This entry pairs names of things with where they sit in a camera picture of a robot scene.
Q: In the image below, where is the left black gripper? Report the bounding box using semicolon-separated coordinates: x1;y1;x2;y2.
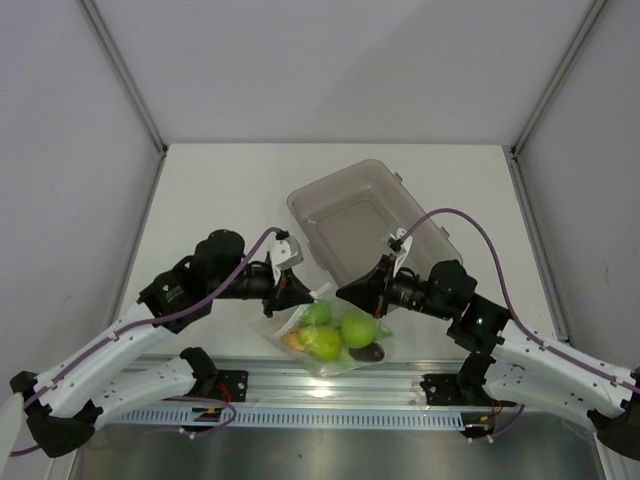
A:
210;265;314;317

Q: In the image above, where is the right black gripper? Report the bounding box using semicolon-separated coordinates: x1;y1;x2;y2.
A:
336;253;454;321

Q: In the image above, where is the green bumpy toy guava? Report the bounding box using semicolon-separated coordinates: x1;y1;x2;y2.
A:
298;300;332;327

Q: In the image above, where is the green toy apple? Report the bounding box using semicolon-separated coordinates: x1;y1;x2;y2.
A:
340;311;376;349

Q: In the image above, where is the orange toy fruit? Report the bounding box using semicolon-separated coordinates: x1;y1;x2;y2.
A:
281;331;305;352

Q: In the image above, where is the clear dotted zip top bag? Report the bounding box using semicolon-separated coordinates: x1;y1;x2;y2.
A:
250;283;395;377

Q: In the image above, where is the purple toy eggplant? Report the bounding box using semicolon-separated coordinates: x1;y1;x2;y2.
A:
348;342;386;363

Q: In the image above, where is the green ridged toy gourd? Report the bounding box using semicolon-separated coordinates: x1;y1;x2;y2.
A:
374;322;393;342

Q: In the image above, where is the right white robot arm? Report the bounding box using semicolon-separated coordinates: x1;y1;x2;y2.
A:
336;255;639;460

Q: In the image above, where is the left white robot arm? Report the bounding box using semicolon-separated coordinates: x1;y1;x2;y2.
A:
10;227;314;458

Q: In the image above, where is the clear grey plastic bin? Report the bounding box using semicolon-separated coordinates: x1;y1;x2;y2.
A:
285;158;462;286

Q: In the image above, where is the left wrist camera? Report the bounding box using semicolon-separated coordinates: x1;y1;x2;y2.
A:
267;230;303;283

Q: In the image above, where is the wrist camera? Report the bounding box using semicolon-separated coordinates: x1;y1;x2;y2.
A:
387;227;413;277
267;230;303;283

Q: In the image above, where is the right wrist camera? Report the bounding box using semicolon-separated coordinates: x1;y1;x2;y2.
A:
387;227;413;277

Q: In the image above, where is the aluminium mounting rail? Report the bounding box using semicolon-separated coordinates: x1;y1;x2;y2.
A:
119;355;612;413

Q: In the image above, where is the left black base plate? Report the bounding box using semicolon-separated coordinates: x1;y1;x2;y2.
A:
212;370;249;403

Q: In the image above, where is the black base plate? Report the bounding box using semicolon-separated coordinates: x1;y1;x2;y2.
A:
212;370;249;403
419;373;516;407

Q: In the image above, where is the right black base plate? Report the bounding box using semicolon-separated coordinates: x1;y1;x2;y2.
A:
419;373;516;407

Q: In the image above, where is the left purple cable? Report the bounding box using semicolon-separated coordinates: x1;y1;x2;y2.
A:
9;227;291;459

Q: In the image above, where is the purple cable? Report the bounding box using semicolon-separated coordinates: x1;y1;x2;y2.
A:
387;208;640;389
9;227;291;459

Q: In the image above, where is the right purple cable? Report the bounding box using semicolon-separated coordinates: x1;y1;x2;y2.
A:
387;208;640;389

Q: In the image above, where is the white slotted cable duct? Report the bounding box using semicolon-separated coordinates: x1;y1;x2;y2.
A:
112;405;465;431

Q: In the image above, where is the left aluminium frame post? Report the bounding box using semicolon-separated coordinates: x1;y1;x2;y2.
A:
77;0;169;156

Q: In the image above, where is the aluminium frame post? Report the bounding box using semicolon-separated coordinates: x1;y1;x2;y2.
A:
77;0;169;156
509;0;614;156

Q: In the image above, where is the right aluminium frame post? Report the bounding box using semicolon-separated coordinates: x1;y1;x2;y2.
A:
509;0;614;156

